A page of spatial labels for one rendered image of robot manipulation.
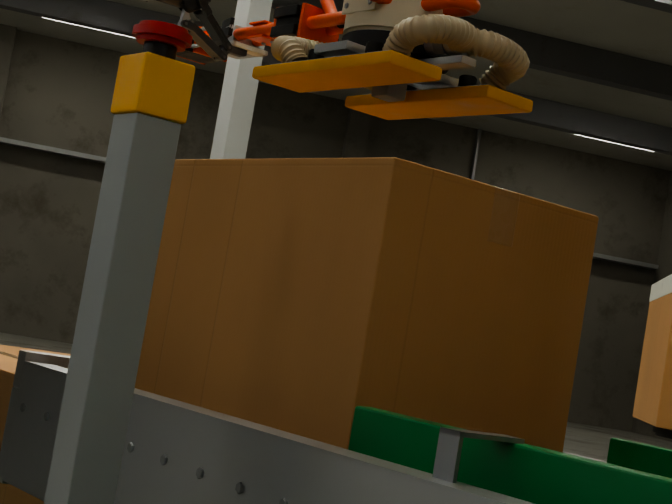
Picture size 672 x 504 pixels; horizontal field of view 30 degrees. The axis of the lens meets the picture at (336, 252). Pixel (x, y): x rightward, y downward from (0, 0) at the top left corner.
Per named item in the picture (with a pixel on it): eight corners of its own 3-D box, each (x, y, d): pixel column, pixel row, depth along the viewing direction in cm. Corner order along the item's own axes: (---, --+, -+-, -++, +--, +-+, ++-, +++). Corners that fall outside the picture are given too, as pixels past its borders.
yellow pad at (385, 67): (441, 81, 177) (447, 47, 178) (389, 63, 171) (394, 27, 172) (300, 93, 204) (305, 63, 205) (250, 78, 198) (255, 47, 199)
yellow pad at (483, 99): (533, 113, 189) (538, 80, 189) (486, 97, 183) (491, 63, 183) (387, 121, 216) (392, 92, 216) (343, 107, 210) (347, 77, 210)
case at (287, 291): (557, 491, 179) (600, 216, 181) (342, 475, 154) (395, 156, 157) (306, 424, 226) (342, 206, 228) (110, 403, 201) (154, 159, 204)
